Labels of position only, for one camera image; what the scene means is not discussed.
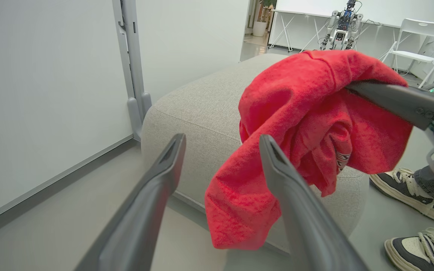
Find white folding chair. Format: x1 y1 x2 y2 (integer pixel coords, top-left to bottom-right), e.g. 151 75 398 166
378 18 434 88

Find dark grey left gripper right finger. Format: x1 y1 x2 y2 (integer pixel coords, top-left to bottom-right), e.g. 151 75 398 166
259 134 370 271

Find grey partition post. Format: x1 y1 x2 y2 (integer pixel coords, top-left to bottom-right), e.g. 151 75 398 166
112 0 153 142

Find small humanoid robot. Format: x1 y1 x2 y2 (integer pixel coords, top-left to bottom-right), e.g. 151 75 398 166
318 0 364 51

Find dark and cream sneaker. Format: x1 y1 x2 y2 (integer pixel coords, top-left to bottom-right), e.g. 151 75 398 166
384 227 434 271
369 168 434 223

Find white folding table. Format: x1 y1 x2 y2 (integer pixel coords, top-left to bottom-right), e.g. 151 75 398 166
268 8 402 53

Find white plant pot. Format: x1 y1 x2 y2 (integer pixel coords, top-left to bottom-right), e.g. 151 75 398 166
252 21 267 37

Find beige fabric ottoman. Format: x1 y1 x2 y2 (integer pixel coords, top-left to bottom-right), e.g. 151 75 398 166
141 53 370 254

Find red garment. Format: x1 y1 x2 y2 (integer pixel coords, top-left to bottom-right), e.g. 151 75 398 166
205 49 413 250

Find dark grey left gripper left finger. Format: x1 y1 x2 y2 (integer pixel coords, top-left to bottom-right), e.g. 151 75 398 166
74 133 186 271

